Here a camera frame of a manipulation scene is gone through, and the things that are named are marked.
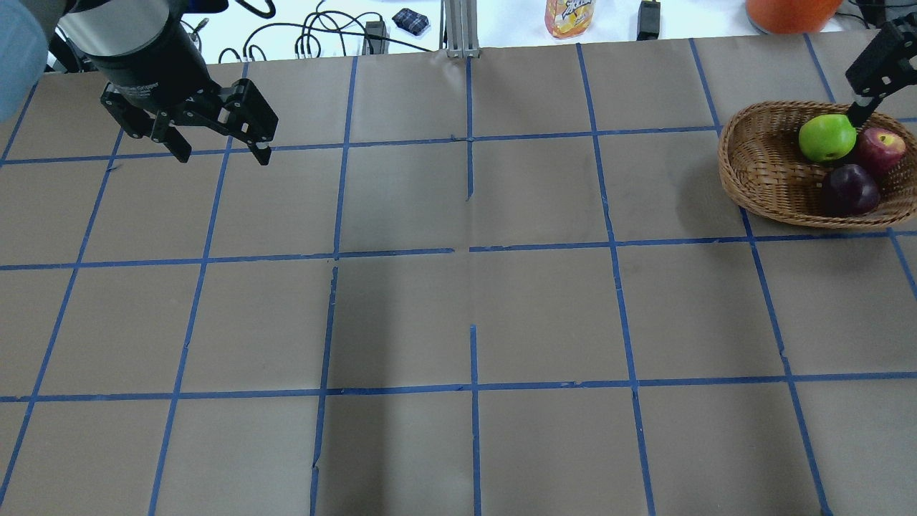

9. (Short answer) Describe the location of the dark red apple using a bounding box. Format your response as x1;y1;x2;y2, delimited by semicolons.
821;163;881;218

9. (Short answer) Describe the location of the orange bucket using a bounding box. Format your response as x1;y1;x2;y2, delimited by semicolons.
744;1;842;34

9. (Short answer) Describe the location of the wicker basket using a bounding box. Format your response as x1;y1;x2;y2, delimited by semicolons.
718;100;916;229

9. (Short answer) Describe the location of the aluminium frame post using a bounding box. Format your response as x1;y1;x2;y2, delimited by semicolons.
440;0;481;59

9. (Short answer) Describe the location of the small dark blue pouch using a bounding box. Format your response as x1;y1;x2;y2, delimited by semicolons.
392;9;431;36

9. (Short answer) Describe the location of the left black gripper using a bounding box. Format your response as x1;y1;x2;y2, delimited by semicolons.
90;11;279;166

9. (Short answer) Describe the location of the orange drink bottle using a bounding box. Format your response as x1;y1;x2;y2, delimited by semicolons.
544;0;595;39

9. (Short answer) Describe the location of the black power adapter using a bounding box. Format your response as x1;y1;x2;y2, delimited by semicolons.
635;1;661;40

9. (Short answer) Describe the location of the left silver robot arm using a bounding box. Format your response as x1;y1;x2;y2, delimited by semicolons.
1;1;279;166

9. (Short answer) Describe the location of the green apple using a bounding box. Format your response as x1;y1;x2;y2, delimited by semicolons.
798;113;858;163

